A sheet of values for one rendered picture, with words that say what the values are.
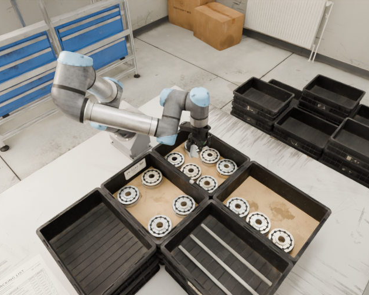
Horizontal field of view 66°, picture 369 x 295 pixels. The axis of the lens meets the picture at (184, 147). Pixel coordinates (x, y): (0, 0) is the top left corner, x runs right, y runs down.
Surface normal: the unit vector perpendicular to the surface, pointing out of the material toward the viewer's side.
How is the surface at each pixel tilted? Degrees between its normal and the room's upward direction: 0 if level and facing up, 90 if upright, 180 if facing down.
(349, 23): 90
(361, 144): 0
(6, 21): 90
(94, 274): 0
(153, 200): 0
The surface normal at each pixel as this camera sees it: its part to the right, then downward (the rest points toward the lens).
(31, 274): -0.02, -0.68
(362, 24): -0.68, 0.55
